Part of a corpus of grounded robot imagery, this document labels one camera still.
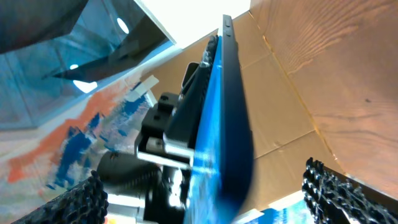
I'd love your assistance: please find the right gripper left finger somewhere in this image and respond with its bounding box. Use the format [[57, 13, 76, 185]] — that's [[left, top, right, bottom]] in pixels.
[[12, 170, 109, 224]]

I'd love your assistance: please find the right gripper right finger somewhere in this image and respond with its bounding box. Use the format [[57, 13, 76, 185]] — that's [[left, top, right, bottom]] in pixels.
[[302, 158, 397, 224]]

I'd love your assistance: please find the blue Galaxy smartphone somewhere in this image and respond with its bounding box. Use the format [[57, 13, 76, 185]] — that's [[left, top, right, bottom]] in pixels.
[[184, 15, 254, 224]]

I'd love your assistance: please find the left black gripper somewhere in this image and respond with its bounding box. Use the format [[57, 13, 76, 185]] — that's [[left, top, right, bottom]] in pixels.
[[97, 35, 219, 223]]

